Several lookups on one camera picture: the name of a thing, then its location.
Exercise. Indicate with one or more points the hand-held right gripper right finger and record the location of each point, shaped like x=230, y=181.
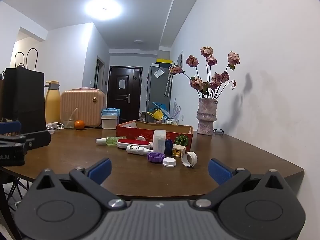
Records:
x=220, y=171

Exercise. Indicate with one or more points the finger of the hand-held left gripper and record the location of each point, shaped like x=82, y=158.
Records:
x=10, y=127
x=37, y=138

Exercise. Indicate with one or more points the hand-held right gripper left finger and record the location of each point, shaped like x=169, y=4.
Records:
x=101, y=170

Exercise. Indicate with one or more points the white tube bottle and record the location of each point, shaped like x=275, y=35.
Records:
x=137, y=150

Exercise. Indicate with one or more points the white screw cap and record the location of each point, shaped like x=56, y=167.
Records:
x=169, y=162

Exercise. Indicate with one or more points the purple lid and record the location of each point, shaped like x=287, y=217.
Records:
x=155, y=158

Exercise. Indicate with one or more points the red cardboard box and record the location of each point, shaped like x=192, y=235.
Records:
x=147, y=133

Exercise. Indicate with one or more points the clear plastic container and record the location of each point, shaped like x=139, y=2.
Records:
x=159, y=140

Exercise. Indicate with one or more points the black tripod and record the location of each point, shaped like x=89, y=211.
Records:
x=15, y=183

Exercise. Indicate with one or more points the green spray bottle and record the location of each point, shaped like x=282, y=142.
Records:
x=112, y=140

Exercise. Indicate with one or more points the clear glass cup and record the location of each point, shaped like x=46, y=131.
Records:
x=68, y=122

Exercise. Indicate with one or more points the black paper bag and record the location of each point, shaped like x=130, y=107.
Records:
x=22, y=92

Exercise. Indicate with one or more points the yellow thermos jug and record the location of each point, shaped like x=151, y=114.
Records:
x=52, y=102

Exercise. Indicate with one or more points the eyeglasses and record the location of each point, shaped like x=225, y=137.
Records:
x=218, y=131

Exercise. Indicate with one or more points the red lint brush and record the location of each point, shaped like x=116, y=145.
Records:
x=135, y=143

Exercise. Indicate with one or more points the clear stirring stick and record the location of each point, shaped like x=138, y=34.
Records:
x=73, y=114

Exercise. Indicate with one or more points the orange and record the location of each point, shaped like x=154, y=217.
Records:
x=79, y=125

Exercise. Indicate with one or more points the cream square bottle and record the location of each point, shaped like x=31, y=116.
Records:
x=178, y=150

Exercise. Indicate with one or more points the white waste bin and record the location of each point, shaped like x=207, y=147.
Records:
x=109, y=122

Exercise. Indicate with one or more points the pink suitcase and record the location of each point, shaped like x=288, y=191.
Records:
x=82, y=107

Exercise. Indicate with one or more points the blue lid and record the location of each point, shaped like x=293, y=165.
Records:
x=169, y=146

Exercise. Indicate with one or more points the pile of household clutter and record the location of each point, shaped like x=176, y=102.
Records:
x=170, y=120

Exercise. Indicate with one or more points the dark brown door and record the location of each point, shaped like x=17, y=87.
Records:
x=123, y=100

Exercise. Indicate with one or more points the yellow watering can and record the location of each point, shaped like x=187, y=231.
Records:
x=156, y=115

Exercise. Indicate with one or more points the blue folding rack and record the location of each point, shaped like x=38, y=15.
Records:
x=160, y=105

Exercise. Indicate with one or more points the white paper notice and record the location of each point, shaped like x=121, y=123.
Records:
x=121, y=83

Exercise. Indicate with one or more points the dried pink roses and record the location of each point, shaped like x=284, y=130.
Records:
x=217, y=78

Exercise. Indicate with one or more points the grey refrigerator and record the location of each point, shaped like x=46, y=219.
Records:
x=157, y=90

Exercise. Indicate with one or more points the paper sheet on refrigerator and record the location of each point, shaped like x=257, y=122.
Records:
x=158, y=73

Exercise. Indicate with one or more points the yellow box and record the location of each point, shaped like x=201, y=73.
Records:
x=164, y=61

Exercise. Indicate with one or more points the round ceiling lamp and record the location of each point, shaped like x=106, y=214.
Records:
x=103, y=9

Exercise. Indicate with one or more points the purple wall decoration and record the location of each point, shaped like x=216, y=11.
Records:
x=176, y=108

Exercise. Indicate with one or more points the side door frame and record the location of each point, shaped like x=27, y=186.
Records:
x=99, y=75

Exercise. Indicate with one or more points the wall picture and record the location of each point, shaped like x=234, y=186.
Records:
x=180, y=58

